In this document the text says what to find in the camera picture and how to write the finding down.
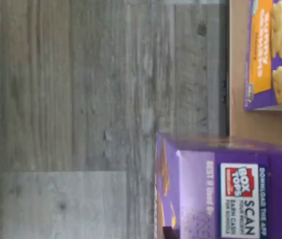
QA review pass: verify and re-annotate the black metal shelf frame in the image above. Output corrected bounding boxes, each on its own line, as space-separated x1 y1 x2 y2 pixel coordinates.
220 0 231 137

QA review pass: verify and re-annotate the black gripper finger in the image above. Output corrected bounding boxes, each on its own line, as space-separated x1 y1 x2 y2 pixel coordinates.
162 226 182 239

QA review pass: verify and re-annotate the purple box with brown patch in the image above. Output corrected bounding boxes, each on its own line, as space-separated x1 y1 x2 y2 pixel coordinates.
154 132 282 239

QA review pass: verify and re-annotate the brown shelf board with purple boxes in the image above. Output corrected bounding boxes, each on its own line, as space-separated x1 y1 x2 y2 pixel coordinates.
228 0 282 150

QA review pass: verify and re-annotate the purple box with orange patch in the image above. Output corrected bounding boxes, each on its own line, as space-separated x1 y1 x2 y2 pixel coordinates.
243 0 282 112

